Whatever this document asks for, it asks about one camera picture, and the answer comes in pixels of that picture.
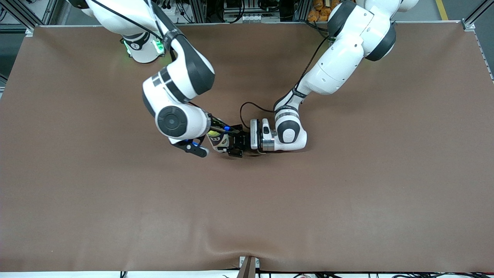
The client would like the pile of orange packets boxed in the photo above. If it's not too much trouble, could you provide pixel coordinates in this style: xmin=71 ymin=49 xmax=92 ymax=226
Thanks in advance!
xmin=308 ymin=0 xmax=336 ymax=22

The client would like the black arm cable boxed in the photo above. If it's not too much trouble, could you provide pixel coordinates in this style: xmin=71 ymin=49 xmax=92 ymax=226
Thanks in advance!
xmin=239 ymin=35 xmax=329 ymax=126
xmin=88 ymin=0 xmax=163 ymax=40

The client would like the aluminium frame post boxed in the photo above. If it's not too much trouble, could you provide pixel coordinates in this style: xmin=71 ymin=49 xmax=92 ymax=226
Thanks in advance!
xmin=192 ymin=0 xmax=208 ymax=24
xmin=293 ymin=0 xmax=309 ymax=22

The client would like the brown table mat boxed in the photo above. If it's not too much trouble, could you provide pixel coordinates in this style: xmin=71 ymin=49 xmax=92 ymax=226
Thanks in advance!
xmin=0 ymin=21 xmax=494 ymax=273

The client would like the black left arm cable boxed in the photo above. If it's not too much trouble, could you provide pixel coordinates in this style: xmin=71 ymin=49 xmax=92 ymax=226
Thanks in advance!
xmin=239 ymin=35 xmax=329 ymax=126

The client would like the white Wilson tennis ball can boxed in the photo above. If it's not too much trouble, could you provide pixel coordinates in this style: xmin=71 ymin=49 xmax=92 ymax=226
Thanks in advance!
xmin=208 ymin=131 xmax=231 ymax=153

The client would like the brown mounting beam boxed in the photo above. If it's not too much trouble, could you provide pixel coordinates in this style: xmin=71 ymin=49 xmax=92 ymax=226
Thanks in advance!
xmin=237 ymin=257 xmax=256 ymax=278

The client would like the white power strip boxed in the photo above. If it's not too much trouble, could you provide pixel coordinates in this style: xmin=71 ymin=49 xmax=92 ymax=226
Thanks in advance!
xmin=160 ymin=4 xmax=182 ymax=17

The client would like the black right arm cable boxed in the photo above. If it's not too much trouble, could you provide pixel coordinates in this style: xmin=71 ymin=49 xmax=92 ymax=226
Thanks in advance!
xmin=88 ymin=0 xmax=163 ymax=40

